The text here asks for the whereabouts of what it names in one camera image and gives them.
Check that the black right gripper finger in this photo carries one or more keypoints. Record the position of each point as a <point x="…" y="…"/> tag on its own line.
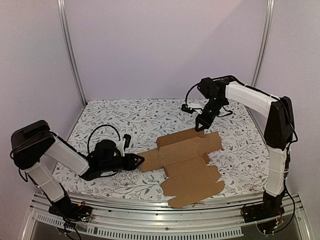
<point x="198" y="125"/>
<point x="205" y="126"/>

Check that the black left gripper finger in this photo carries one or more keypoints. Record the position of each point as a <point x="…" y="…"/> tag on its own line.
<point x="134" y="158"/>
<point x="130" y="165"/>

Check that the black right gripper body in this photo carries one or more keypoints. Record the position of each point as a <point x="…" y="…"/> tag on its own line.
<point x="203" y="119"/>

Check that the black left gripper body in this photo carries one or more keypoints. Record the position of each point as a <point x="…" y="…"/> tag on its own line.
<point x="110" y="166"/>

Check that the brown cardboard box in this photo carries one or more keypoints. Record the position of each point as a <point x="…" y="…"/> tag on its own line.
<point x="184" y="156"/>

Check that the floral patterned table mat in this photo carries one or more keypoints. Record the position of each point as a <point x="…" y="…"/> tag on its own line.
<point x="243" y="160"/>

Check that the left robot arm white sleeve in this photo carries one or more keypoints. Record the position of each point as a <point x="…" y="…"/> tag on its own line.
<point x="34" y="143"/>

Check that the robot arm white sleeve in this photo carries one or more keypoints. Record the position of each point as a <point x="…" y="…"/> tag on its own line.
<point x="34" y="143"/>
<point x="279" y="132"/>

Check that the right robot arm white sleeve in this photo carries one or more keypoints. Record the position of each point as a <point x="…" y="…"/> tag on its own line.
<point x="279" y="132"/>

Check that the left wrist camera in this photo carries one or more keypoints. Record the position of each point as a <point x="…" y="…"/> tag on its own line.
<point x="123" y="144"/>

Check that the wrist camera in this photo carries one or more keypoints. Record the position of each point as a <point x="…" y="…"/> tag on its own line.
<point x="187" y="109"/>
<point x="123" y="144"/>

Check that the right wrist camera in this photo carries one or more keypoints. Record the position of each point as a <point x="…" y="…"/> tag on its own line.
<point x="187" y="109"/>

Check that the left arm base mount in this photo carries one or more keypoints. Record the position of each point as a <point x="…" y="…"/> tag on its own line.
<point x="71" y="211"/>

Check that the aluminium front rail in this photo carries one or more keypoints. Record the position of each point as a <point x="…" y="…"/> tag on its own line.
<point x="131" y="219"/>

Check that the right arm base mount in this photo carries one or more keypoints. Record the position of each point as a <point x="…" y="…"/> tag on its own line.
<point x="256" y="212"/>

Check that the right aluminium frame post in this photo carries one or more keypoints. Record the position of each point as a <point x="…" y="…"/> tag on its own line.
<point x="270" y="6"/>

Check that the aluminium frame post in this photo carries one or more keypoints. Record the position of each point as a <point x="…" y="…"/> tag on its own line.
<point x="270" y="6"/>
<point x="61" y="6"/>

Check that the left aluminium frame post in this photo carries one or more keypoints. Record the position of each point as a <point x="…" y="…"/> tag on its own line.
<point x="61" y="6"/>

